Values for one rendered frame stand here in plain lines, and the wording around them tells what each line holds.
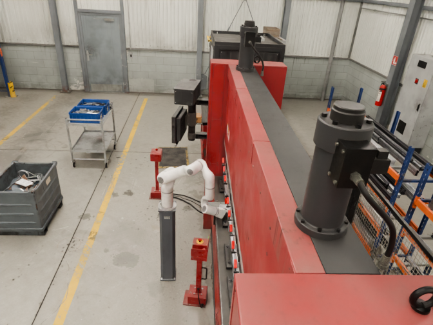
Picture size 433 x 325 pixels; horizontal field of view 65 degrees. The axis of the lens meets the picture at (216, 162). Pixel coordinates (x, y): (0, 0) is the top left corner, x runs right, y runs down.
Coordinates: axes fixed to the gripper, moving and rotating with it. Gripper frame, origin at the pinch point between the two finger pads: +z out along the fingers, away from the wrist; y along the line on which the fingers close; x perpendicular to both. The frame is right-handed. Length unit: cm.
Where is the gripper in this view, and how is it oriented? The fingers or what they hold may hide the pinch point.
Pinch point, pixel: (227, 213)
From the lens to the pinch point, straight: 345.4
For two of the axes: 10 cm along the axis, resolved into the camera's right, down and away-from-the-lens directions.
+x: -5.3, -4.3, 7.3
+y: 4.7, -8.7, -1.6
